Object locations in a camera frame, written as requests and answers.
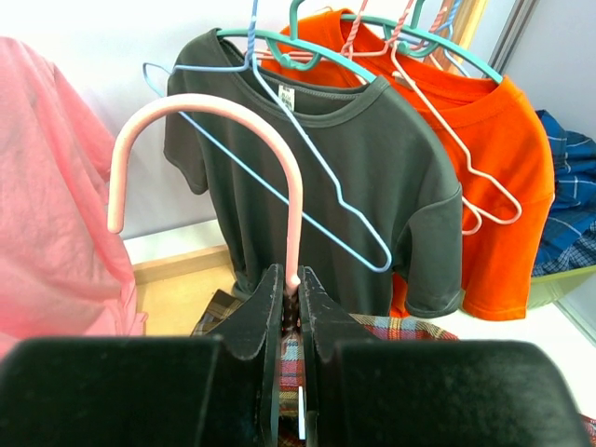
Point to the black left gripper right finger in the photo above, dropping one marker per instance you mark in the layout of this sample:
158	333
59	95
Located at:
361	390

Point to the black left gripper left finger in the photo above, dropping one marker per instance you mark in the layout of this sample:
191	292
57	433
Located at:
219	389

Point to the red brown plaid shirt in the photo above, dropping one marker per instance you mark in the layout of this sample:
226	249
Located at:
291	369

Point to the light blue wire hanger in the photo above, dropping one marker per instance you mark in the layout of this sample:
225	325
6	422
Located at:
294	201

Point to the blue plaid shirt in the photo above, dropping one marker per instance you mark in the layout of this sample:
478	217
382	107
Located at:
568	239

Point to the dark grey shirt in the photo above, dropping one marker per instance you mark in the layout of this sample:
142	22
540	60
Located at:
349	186

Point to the pink shirt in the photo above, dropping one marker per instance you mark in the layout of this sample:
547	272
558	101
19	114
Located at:
62	271

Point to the orange t-shirt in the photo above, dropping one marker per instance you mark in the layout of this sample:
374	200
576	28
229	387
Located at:
501	156

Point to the teal hanger with grey shirt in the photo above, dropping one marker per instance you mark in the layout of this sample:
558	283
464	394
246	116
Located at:
273	39

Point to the teal hanger with orange shirt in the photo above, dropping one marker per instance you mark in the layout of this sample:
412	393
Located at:
404	36

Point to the pink hanger at rack end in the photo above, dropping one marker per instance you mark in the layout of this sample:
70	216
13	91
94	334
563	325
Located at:
438	21

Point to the green laundry basket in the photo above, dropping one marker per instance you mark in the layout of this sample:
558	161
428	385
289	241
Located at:
549	289

